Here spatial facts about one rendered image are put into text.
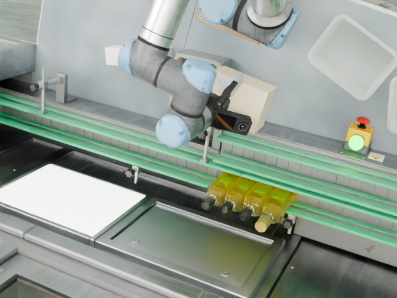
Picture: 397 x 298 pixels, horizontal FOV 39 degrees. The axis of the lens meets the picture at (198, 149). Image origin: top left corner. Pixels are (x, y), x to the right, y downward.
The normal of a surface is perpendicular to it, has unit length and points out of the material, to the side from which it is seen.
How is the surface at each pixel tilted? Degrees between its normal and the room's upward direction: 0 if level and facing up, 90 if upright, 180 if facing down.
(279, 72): 0
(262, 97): 0
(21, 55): 90
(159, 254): 91
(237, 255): 90
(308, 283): 90
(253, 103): 0
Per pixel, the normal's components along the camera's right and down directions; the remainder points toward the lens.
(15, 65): 0.90, 0.26
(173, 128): -0.43, 0.30
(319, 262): 0.11, -0.91
